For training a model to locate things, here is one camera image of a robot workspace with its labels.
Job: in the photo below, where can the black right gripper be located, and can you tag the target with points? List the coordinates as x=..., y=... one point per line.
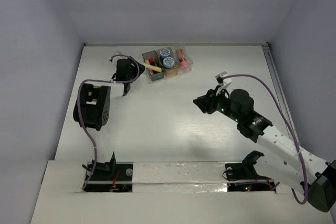
x=206, y=103

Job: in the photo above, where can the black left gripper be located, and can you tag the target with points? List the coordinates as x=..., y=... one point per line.
x=130, y=70

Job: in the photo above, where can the black pink highlighter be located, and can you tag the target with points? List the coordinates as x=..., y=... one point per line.
x=153, y=62

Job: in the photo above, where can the yellow highlighter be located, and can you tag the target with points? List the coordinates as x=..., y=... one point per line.
x=157, y=69

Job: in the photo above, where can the blue white round jar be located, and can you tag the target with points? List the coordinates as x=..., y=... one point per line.
x=168, y=62

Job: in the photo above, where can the orange pink highlighter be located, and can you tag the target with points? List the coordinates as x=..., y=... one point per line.
x=149, y=69

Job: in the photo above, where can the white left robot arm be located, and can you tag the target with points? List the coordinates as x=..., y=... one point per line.
x=92, y=104

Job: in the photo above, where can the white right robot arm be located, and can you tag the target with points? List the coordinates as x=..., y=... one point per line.
x=317, y=177

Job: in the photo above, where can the smoky grey plastic bin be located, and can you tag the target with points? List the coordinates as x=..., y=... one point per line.
x=150, y=54

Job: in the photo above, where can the clear plastic bin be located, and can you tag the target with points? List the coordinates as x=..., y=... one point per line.
x=188, y=59

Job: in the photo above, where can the white foam front board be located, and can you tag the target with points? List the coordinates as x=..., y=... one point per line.
x=60, y=200

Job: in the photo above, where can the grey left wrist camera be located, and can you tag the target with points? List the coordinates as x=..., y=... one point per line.
x=116, y=54

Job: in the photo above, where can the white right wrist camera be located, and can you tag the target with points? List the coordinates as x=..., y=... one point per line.
x=223, y=81

